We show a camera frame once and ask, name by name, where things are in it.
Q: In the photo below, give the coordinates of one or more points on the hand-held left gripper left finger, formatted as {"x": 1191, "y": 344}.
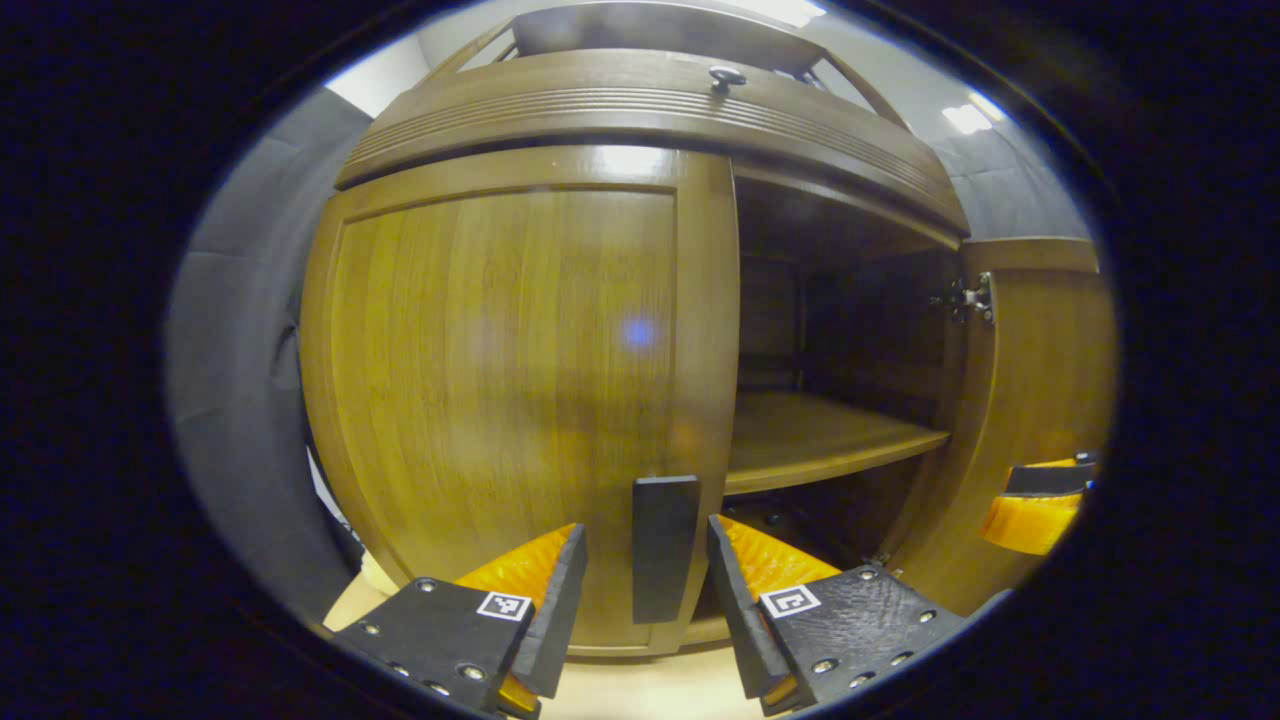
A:
{"x": 560, "y": 620}

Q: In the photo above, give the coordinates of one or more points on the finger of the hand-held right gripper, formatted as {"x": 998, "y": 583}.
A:
{"x": 1050, "y": 480}

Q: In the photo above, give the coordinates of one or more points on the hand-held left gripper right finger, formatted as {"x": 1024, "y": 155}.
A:
{"x": 740, "y": 620}

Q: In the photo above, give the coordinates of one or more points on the wooden cabinet door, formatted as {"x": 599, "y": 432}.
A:
{"x": 500, "y": 380}
{"x": 1040, "y": 380}

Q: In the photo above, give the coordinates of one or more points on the brown wooden double-door shoe cabinet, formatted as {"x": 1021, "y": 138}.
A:
{"x": 850, "y": 300}

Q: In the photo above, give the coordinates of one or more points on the wooden inner cabinet shelf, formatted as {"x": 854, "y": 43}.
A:
{"x": 810, "y": 435}

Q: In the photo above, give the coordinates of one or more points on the metal door hinge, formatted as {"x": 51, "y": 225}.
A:
{"x": 965, "y": 297}

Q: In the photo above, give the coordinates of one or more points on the wooden cabinet drawer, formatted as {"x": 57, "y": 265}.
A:
{"x": 600, "y": 80}

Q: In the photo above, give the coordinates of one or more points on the small ceiling light panel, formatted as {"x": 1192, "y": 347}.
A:
{"x": 968, "y": 116}

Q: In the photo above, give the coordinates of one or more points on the round black drawer knob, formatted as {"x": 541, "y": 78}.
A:
{"x": 727, "y": 78}

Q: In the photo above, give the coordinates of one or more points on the large ceiling light panel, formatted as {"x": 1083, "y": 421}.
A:
{"x": 790, "y": 8}

